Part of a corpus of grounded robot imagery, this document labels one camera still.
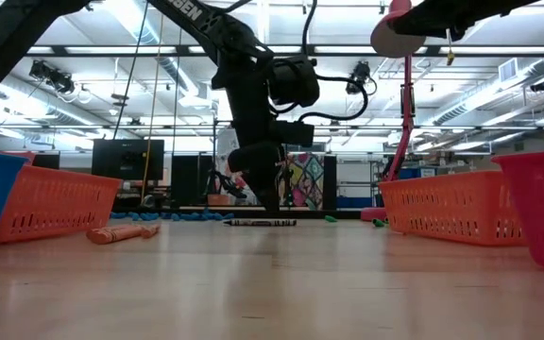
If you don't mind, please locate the black cabinet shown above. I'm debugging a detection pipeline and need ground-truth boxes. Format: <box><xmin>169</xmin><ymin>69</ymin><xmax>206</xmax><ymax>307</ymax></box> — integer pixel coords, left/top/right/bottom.
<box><xmin>171</xmin><ymin>154</ymin><xmax>217</xmax><ymax>210</ymax></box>

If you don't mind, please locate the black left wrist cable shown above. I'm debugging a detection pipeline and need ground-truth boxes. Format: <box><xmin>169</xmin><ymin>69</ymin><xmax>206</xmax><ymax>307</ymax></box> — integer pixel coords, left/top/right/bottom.
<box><xmin>297</xmin><ymin>0</ymin><xmax>370</xmax><ymax>123</ymax></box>

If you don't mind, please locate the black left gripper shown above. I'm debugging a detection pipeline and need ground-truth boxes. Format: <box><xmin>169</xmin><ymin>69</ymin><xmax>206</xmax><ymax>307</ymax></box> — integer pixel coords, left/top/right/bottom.
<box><xmin>212</xmin><ymin>46</ymin><xmax>315</xmax><ymax>212</ymax></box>

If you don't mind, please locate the black ceiling camera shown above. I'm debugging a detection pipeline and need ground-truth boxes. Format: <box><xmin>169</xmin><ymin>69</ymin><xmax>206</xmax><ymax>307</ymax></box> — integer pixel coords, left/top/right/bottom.
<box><xmin>345</xmin><ymin>59</ymin><xmax>379</xmax><ymax>97</ymax></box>

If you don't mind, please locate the colourful mural panel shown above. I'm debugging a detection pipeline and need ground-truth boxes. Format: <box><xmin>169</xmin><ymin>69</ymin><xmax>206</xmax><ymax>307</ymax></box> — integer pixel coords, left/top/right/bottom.
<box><xmin>214</xmin><ymin>151</ymin><xmax>326</xmax><ymax>212</ymax></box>

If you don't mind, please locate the red desk lamp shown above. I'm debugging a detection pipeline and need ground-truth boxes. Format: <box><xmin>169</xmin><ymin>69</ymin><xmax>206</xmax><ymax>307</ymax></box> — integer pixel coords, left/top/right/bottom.
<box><xmin>360</xmin><ymin>0</ymin><xmax>428</xmax><ymax>223</ymax></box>

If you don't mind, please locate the orange plastic basket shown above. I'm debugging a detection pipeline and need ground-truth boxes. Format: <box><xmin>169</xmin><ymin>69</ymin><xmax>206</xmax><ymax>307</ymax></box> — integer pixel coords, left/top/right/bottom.
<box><xmin>0</xmin><ymin>164</ymin><xmax>124</xmax><ymax>246</ymax></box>
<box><xmin>378</xmin><ymin>169</ymin><xmax>526</xmax><ymax>248</ymax></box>

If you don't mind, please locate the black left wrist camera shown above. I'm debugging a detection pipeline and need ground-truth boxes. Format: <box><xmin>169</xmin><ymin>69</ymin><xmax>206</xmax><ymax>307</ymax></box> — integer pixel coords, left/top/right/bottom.
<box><xmin>268</xmin><ymin>55</ymin><xmax>321</xmax><ymax>109</ymax></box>

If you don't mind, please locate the red plastic basket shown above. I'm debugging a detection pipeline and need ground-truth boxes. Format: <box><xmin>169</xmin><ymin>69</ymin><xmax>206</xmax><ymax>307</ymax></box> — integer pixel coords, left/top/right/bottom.
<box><xmin>490</xmin><ymin>148</ymin><xmax>544</xmax><ymax>276</ymax></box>

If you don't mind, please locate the grey crayon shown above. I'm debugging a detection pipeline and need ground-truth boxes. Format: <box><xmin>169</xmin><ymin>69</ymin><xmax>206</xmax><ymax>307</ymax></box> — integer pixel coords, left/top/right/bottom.
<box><xmin>222</xmin><ymin>218</ymin><xmax>298</xmax><ymax>228</ymax></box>

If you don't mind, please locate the black ceiling camera rig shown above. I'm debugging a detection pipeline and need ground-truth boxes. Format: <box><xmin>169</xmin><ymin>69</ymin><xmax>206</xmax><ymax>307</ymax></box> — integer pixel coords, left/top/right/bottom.
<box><xmin>28</xmin><ymin>59</ymin><xmax>77</xmax><ymax>96</ymax></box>

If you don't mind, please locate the black monitor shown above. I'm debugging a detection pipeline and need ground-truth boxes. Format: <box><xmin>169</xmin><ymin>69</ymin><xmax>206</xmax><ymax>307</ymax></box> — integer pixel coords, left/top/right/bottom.
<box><xmin>91</xmin><ymin>138</ymin><xmax>165</xmax><ymax>182</ymax></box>

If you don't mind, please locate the yellow hanging cord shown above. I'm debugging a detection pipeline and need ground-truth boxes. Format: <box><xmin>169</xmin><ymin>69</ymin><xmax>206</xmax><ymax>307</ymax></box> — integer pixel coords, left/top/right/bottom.
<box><xmin>140</xmin><ymin>13</ymin><xmax>165</xmax><ymax>202</ymax></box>

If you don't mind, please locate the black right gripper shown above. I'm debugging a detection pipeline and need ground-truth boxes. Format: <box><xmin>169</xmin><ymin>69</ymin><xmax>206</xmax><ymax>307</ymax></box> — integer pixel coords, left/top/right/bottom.
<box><xmin>387</xmin><ymin>0</ymin><xmax>542</xmax><ymax>42</ymax></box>

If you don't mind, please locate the black hanging cord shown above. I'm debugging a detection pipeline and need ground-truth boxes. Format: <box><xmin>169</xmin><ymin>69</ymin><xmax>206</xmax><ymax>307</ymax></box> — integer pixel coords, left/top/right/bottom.
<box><xmin>110</xmin><ymin>0</ymin><xmax>152</xmax><ymax>141</ymax></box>

